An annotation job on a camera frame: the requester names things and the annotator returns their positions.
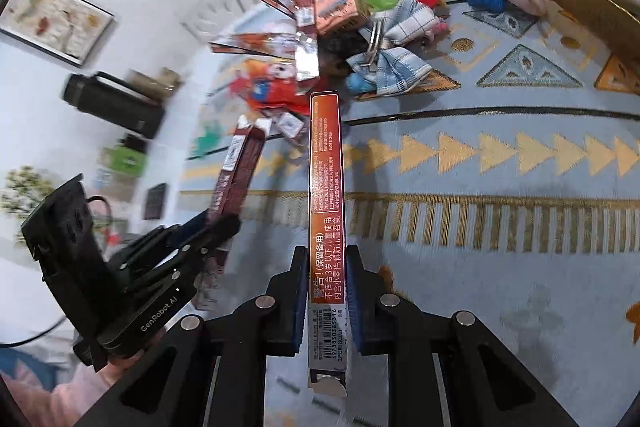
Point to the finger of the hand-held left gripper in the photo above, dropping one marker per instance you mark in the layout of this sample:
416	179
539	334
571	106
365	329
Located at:
192	224
220	232

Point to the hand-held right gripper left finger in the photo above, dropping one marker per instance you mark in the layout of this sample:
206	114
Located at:
299	307

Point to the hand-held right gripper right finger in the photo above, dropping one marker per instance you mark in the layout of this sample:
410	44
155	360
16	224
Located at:
356	307

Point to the long orange pen box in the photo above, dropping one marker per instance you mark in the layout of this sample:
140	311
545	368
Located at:
325	187

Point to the person's left forearm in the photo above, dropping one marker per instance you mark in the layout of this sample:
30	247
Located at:
50	399

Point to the white desktop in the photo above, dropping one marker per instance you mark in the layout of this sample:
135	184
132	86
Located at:
192	97

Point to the person's left hand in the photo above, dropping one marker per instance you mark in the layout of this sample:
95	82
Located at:
122	366

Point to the white flower plant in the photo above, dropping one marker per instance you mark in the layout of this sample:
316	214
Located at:
25	192

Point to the green box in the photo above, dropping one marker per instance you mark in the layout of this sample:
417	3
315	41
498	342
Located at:
125	159

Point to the blue patterned table mat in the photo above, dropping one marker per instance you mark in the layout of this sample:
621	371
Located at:
475	232

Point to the black bag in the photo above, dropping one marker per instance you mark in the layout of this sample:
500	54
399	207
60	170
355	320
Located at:
112	104

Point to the red cartoon toy pack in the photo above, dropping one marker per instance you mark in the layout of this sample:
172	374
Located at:
270	87

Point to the brown snack packet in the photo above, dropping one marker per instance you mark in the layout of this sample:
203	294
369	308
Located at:
260	44

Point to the white chair with embossed back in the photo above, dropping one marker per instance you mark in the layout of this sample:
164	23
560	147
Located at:
215	12

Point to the large framed picture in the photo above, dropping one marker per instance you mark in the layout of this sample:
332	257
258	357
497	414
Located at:
55	22

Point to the blue checked cloth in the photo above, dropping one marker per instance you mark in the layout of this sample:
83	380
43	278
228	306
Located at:
395	67

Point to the metal utensil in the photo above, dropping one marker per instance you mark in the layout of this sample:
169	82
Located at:
375	42

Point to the orange cardboard box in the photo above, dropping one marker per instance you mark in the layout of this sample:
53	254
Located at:
340	7

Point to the white checked cloth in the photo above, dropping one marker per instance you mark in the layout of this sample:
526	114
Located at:
410	22

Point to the small black sign frame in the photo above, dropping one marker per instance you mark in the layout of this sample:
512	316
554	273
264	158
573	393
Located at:
156	201

